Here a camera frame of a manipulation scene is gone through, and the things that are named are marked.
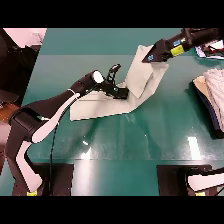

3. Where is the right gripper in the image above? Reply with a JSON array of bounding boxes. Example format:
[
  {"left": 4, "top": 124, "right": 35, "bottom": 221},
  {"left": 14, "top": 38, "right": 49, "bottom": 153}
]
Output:
[{"left": 141, "top": 37, "right": 176, "bottom": 64}]

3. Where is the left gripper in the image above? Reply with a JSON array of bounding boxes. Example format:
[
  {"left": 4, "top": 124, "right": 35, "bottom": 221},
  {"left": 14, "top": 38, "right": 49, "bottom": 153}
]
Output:
[{"left": 99, "top": 81, "right": 130, "bottom": 101}]

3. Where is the white T-shirt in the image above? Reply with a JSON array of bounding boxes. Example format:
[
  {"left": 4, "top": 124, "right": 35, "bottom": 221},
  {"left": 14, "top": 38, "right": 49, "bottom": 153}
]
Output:
[{"left": 69, "top": 44, "right": 170, "bottom": 122}]

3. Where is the heap of clothes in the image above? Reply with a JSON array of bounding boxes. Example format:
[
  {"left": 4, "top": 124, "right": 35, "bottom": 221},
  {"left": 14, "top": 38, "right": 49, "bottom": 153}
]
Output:
[{"left": 194, "top": 39, "right": 224, "bottom": 61}]

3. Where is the cream garment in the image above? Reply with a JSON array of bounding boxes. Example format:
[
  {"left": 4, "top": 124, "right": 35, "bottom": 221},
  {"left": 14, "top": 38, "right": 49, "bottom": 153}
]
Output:
[{"left": 193, "top": 75, "right": 215, "bottom": 103}]

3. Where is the white ribbed garment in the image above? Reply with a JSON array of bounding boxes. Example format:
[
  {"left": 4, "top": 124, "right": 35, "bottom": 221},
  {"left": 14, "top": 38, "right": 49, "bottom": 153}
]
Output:
[{"left": 203, "top": 68, "right": 224, "bottom": 133}]

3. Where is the dark blue garment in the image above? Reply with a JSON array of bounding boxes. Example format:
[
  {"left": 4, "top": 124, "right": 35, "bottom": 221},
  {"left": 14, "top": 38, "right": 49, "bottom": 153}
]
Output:
[{"left": 191, "top": 81, "right": 224, "bottom": 140}]

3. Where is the black cable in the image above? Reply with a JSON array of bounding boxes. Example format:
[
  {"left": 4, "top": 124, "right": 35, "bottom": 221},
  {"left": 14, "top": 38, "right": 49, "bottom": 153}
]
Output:
[{"left": 47, "top": 117, "right": 62, "bottom": 197}]

